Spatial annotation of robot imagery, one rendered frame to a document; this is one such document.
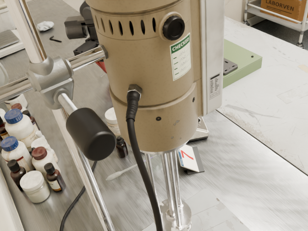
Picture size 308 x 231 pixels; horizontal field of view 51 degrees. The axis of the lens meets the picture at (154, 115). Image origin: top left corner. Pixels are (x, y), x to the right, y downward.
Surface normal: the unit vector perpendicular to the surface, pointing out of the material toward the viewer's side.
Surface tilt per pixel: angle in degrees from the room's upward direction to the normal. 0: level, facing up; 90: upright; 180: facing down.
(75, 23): 90
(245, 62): 0
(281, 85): 0
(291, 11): 90
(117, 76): 90
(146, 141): 90
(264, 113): 0
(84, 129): 26
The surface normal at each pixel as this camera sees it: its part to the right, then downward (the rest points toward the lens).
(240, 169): -0.12, -0.75
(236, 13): 0.55, 0.50
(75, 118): -0.47, -0.47
